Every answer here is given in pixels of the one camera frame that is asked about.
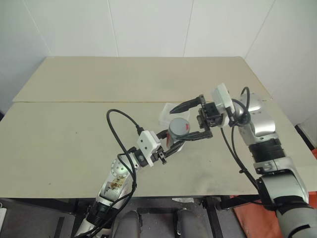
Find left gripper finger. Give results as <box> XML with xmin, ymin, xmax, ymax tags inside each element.
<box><xmin>163</xmin><ymin>140</ymin><xmax>186</xmax><ymax>158</ymax></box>
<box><xmin>157</xmin><ymin>130</ymin><xmax>170</xmax><ymax>143</ymax></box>

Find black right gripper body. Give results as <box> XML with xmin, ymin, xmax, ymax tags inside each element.
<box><xmin>196</xmin><ymin>100</ymin><xmax>223</xmax><ymax>130</ymax></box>

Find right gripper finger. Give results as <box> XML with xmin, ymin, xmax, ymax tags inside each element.
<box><xmin>169</xmin><ymin>95</ymin><xmax>207</xmax><ymax>115</ymax></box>
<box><xmin>178</xmin><ymin>116</ymin><xmax>213</xmax><ymax>142</ymax></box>

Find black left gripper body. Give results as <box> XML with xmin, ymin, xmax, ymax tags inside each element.
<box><xmin>151</xmin><ymin>148</ymin><xmax>169</xmax><ymax>166</ymax></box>

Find clear jar with red label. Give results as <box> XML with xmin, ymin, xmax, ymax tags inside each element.
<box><xmin>165</xmin><ymin>132</ymin><xmax>186</xmax><ymax>152</ymax></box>

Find grey cylindrical can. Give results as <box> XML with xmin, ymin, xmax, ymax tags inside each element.
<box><xmin>167</xmin><ymin>118</ymin><xmax>192</xmax><ymax>142</ymax></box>

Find clear plastic box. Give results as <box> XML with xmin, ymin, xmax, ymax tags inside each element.
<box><xmin>158</xmin><ymin>102</ymin><xmax>192</xmax><ymax>124</ymax></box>

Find dark grey rounded shape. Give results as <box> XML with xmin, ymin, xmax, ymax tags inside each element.
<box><xmin>118</xmin><ymin>210</ymin><xmax>144</xmax><ymax>238</ymax></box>
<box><xmin>174</xmin><ymin>208</ymin><xmax>197</xmax><ymax>238</ymax></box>

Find orange cloth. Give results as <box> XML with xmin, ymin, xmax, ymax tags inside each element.
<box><xmin>230</xmin><ymin>194</ymin><xmax>284</xmax><ymax>238</ymax></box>

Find white object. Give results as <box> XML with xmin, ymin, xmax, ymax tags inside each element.
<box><xmin>0</xmin><ymin>202</ymin><xmax>7</xmax><ymax>225</ymax></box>

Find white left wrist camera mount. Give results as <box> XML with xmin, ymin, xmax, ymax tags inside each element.
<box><xmin>137</xmin><ymin>130</ymin><xmax>162</xmax><ymax>167</ymax></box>

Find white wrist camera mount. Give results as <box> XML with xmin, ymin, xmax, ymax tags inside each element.
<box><xmin>210</xmin><ymin>83</ymin><xmax>235</xmax><ymax>128</ymax></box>
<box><xmin>137</xmin><ymin>130</ymin><xmax>162</xmax><ymax>167</ymax></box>

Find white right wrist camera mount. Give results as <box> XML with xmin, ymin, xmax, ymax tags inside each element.
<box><xmin>210</xmin><ymin>83</ymin><xmax>235</xmax><ymax>128</ymax></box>

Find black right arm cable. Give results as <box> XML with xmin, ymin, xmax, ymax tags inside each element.
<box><xmin>220</xmin><ymin>86</ymin><xmax>275</xmax><ymax>211</ymax></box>

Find black metal table frame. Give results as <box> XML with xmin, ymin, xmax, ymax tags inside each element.
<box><xmin>0</xmin><ymin>190</ymin><xmax>261</xmax><ymax>238</ymax></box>

